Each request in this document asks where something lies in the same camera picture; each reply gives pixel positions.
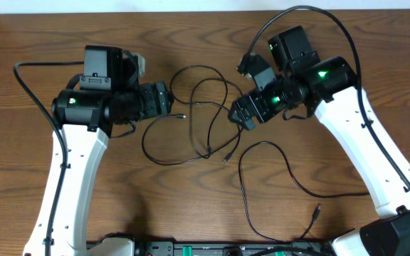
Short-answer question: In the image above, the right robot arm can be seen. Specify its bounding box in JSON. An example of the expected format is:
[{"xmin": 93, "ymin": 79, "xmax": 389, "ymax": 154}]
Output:
[{"xmin": 228, "ymin": 26, "xmax": 410, "ymax": 255}]

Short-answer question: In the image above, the black USB cable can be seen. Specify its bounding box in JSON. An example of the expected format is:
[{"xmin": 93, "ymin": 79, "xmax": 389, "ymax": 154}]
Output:
[
  {"xmin": 238, "ymin": 141, "xmax": 370, "ymax": 245},
  {"xmin": 141, "ymin": 64, "xmax": 244, "ymax": 166}
]

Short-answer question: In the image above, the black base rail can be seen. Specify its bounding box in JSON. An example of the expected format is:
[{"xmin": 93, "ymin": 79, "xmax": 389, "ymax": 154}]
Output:
[{"xmin": 87, "ymin": 233, "xmax": 337, "ymax": 256}]

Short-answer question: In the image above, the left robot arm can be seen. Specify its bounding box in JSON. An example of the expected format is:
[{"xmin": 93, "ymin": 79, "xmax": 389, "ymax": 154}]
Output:
[{"xmin": 23, "ymin": 46, "xmax": 174, "ymax": 255}]

